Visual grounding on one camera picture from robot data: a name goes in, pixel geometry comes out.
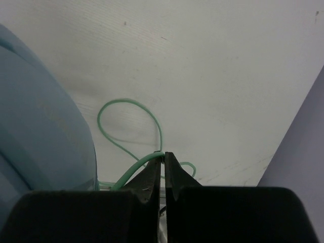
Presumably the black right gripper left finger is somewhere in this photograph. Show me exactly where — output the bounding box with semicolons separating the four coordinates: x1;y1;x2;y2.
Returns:
1;152;162;242

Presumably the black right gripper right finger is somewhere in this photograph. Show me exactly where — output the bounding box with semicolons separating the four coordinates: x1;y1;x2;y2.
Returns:
164;152;318;242

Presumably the green headphone cable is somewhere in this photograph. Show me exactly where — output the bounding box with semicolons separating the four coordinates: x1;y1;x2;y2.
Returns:
97;98;197;192

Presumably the light blue over-ear headphones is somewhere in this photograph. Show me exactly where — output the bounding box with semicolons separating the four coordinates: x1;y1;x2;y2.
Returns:
0;24;100;192

